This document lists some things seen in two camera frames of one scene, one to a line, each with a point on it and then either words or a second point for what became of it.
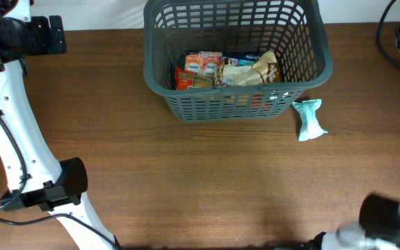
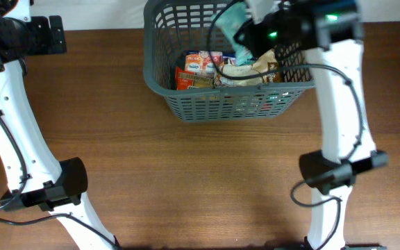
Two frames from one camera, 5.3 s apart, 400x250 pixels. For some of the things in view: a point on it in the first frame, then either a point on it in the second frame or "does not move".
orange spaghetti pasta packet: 189,80 does not move
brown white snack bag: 266,69 does not move
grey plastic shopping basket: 295,30 does not move
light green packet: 310,126 → 228,20
